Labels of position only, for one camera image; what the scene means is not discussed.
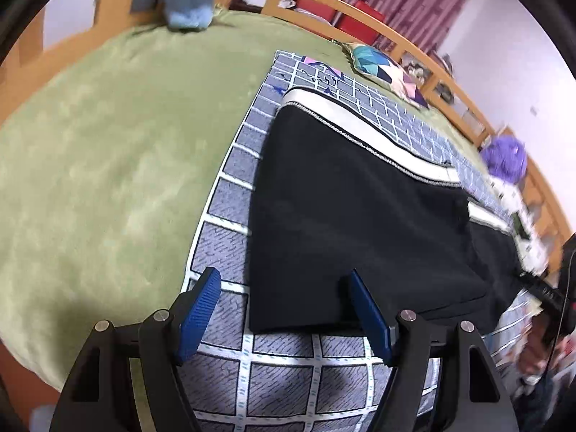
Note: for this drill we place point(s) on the colourful geometric pillow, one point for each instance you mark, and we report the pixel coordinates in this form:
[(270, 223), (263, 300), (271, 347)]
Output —
[(386, 72)]

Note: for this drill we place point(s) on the green bed blanket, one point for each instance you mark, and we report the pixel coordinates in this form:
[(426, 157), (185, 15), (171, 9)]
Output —
[(103, 170)]

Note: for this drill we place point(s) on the purple plush toy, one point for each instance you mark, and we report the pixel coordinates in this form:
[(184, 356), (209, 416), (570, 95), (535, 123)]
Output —
[(506, 158)]

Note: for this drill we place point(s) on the left red chair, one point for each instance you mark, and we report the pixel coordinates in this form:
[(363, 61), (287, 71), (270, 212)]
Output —
[(315, 10)]

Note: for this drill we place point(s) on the white floral pillow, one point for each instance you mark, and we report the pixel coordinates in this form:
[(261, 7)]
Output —
[(532, 253)]

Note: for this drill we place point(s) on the dark phone on pillow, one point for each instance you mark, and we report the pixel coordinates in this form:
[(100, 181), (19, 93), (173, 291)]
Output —
[(519, 228)]

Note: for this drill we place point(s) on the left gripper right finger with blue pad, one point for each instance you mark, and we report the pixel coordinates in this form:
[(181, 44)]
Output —
[(376, 322)]

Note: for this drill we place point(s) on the wooden bed frame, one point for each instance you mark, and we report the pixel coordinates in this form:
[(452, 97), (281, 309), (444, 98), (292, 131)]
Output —
[(27, 66)]

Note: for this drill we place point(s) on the person's right hand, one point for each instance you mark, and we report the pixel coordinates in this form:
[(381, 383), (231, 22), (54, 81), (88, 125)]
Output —
[(535, 355)]

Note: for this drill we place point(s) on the black pants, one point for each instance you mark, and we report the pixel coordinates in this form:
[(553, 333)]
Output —
[(333, 196)]

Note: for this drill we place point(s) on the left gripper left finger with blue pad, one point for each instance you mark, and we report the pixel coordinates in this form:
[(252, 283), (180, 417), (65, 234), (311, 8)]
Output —
[(191, 313)]

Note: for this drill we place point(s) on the blue checkered star quilt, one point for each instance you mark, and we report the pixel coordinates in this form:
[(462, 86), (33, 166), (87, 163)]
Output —
[(244, 381)]

